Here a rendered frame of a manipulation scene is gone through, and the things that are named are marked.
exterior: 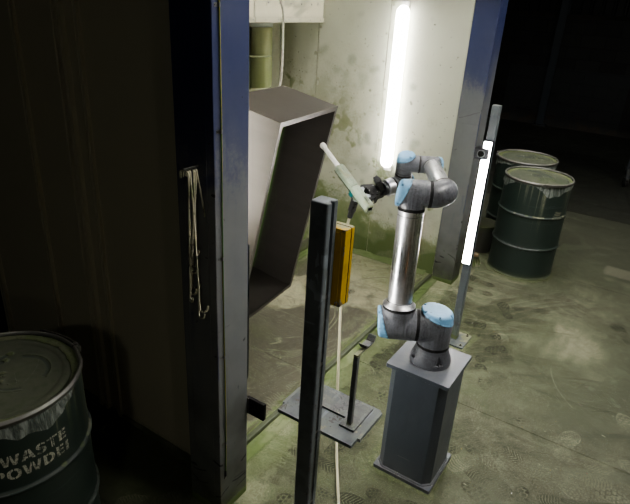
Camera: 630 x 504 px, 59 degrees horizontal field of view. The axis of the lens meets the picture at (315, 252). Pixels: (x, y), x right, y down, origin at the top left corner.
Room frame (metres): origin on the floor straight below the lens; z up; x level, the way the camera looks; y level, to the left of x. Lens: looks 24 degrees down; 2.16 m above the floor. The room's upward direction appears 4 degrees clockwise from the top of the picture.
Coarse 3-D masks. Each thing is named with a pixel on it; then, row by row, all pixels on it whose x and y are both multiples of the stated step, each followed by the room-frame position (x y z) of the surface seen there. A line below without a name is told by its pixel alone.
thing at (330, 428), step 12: (348, 396) 1.70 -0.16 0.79; (288, 408) 1.61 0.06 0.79; (324, 408) 1.62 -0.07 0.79; (372, 408) 1.64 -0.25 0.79; (324, 420) 1.56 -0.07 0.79; (336, 420) 1.56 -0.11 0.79; (324, 432) 1.50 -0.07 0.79; (336, 432) 1.50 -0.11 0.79; (348, 432) 1.51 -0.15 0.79; (360, 432) 1.51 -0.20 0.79; (348, 444) 1.45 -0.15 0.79
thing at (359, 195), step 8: (320, 144) 2.92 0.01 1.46; (328, 152) 2.87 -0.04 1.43; (336, 160) 2.83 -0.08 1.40; (336, 168) 2.78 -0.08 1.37; (344, 168) 2.77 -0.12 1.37; (344, 176) 2.72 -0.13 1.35; (352, 176) 2.74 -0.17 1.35; (344, 184) 2.73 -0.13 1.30; (352, 184) 2.68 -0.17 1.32; (352, 192) 2.66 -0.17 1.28; (360, 192) 2.64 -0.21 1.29; (352, 200) 2.69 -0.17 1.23; (360, 200) 2.61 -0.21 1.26; (368, 200) 2.58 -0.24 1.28; (352, 208) 2.70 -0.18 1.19; (368, 208) 2.57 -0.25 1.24; (352, 216) 2.74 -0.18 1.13
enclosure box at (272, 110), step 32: (256, 96) 2.86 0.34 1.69; (288, 96) 3.01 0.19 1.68; (256, 128) 2.59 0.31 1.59; (288, 128) 3.21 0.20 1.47; (320, 128) 3.12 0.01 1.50; (256, 160) 2.59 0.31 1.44; (288, 160) 3.20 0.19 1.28; (320, 160) 3.11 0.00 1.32; (256, 192) 2.59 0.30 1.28; (288, 192) 3.20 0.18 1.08; (256, 224) 2.59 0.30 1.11; (288, 224) 3.19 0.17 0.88; (256, 256) 3.30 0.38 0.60; (288, 256) 3.19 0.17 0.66; (256, 288) 3.07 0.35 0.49
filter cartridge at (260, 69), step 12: (252, 24) 4.36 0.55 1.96; (264, 24) 4.40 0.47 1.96; (252, 36) 4.37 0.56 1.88; (264, 36) 4.42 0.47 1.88; (252, 48) 4.37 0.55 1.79; (264, 48) 4.42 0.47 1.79; (252, 60) 4.37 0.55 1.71; (264, 60) 4.42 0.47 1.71; (252, 72) 4.37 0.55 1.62; (264, 72) 4.42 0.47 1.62; (252, 84) 4.37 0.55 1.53; (264, 84) 4.41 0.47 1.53
